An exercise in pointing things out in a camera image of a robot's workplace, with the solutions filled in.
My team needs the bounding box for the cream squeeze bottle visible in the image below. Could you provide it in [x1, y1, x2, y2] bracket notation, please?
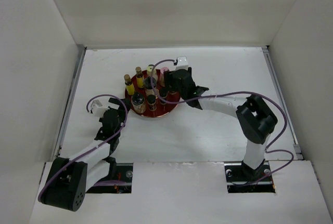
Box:
[146, 64, 158, 80]

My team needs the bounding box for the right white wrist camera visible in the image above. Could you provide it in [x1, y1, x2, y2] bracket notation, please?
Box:
[173, 56, 189, 71]

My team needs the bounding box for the red round tray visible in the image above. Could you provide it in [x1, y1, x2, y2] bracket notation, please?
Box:
[125, 70, 177, 118]

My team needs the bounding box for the yellow label bottle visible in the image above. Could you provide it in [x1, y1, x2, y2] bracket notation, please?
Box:
[124, 74, 135, 96]
[135, 67, 144, 89]

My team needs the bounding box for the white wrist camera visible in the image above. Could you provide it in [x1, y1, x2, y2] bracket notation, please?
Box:
[88, 99, 108, 117]
[173, 56, 189, 71]

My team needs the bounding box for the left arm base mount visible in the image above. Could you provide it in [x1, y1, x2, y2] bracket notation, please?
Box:
[86, 157, 134, 194]

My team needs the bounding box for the dark lid nut jar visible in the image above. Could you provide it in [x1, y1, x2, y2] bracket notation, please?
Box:
[131, 92, 146, 114]

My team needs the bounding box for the yellow label bottle front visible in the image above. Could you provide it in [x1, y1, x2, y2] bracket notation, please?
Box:
[124, 74, 135, 96]

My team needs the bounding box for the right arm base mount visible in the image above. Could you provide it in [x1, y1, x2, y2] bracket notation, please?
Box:
[224, 162, 275, 193]

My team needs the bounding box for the pink lid spice jar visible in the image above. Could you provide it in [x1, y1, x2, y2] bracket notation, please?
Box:
[159, 67, 170, 86]

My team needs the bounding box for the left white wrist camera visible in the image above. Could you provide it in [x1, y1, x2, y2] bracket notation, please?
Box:
[88, 99, 108, 117]

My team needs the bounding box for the black grinder top jar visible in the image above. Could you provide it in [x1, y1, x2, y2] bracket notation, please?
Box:
[144, 76, 158, 97]

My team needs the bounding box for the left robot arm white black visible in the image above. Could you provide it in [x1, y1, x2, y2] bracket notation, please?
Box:
[37, 95, 131, 212]

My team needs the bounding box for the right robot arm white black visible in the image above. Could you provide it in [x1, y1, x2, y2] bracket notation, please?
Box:
[163, 68, 278, 180]

